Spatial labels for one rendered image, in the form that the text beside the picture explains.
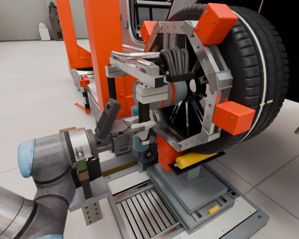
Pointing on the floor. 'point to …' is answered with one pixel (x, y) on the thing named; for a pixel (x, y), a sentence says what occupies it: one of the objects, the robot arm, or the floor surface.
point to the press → (54, 17)
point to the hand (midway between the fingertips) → (149, 119)
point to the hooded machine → (43, 32)
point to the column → (92, 213)
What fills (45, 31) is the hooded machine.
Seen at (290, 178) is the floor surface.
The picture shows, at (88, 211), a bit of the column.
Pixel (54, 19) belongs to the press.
